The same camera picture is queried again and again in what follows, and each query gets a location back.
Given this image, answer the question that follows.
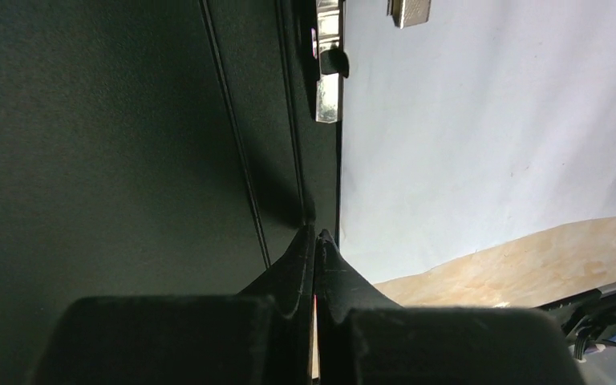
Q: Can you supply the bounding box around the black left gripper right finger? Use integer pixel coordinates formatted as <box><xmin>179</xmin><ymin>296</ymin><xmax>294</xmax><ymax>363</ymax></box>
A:
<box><xmin>314</xmin><ymin>231</ymin><xmax>583</xmax><ymax>384</ymax></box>

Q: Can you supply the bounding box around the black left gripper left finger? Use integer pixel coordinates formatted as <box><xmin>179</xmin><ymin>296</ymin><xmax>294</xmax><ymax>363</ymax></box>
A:
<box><xmin>30</xmin><ymin>225</ymin><xmax>315</xmax><ymax>384</ymax></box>

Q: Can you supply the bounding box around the black file folder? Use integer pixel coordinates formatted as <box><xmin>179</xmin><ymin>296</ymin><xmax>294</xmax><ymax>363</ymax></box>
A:
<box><xmin>0</xmin><ymin>1</ymin><xmax>338</xmax><ymax>384</ymax></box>

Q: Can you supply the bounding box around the white paper stack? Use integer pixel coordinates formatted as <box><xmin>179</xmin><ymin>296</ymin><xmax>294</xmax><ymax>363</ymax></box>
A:
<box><xmin>339</xmin><ymin>1</ymin><xmax>616</xmax><ymax>283</ymax></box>

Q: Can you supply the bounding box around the metal folder clip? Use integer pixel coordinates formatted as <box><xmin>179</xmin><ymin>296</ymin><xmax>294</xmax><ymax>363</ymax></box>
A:
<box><xmin>309</xmin><ymin>0</ymin><xmax>432</xmax><ymax>124</ymax></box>

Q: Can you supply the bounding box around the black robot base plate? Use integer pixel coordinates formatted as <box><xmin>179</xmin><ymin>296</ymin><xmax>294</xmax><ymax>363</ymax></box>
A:
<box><xmin>538</xmin><ymin>283</ymin><xmax>616</xmax><ymax>362</ymax></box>

